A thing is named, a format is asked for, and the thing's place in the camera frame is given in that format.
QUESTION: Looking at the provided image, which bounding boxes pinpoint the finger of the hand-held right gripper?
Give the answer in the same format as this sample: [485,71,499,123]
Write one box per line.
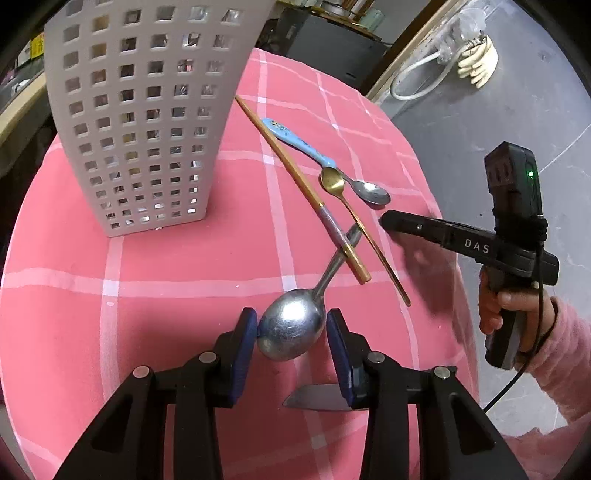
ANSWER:
[379,209,447,248]

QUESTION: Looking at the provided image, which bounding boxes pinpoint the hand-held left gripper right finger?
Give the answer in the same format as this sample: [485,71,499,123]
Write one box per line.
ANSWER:
[326,309,529,480]

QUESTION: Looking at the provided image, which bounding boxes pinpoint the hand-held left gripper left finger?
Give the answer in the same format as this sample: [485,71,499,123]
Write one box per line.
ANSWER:
[53,308,258,480]

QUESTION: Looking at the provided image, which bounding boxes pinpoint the large steel spoon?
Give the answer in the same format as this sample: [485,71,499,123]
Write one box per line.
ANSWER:
[256,222,364,362]

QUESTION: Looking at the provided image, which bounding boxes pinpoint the white perforated utensil basket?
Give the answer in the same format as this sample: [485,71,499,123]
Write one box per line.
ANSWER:
[43,0,274,239]

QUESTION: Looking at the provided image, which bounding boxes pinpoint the person's right forearm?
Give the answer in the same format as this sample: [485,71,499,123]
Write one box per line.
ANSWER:
[519,295,591,426]

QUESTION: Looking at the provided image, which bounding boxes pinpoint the person's right hand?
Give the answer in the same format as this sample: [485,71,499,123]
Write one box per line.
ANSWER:
[477,271,557,355]

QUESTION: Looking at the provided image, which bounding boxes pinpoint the small steel knife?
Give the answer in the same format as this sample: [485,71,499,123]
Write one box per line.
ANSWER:
[282,385,354,412]

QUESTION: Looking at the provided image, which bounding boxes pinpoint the gold spoon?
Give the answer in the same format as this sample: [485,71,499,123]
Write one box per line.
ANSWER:
[320,167,412,308]

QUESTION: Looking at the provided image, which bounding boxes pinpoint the pink checked tablecloth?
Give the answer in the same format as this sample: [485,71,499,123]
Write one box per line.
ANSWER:
[0,46,482,480]

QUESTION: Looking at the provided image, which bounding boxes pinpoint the cream rubber gloves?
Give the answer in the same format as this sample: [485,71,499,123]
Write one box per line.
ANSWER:
[456,34,500,89]

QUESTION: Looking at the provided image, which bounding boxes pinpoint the gold chopstick grey grip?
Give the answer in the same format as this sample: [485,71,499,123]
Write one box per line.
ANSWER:
[235,95,372,284]

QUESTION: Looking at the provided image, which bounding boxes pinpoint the transparent plastic bag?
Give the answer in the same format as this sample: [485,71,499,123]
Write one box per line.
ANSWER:
[442,8,486,62]

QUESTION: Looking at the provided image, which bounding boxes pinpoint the grey washing machine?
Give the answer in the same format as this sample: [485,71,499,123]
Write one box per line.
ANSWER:
[253,0,389,94]

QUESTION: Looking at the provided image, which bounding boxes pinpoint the person's pink clothing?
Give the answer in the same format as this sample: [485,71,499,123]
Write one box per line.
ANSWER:
[496,424,591,480]

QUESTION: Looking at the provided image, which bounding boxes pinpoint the beige kitchen counter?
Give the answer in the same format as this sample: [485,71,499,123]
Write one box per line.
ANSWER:
[0,83,49,149]

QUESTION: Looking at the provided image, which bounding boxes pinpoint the black cable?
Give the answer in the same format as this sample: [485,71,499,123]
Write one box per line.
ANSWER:
[482,212,550,413]

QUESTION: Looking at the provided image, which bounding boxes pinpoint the white hose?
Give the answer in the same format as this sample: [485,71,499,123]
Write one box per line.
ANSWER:
[390,45,463,102]

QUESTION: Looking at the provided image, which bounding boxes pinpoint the blue handled spoon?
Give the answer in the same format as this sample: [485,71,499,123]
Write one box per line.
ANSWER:
[261,117,392,206]

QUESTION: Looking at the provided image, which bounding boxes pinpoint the wooden door frame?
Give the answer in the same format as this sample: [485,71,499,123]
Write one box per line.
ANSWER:
[364,0,468,100]

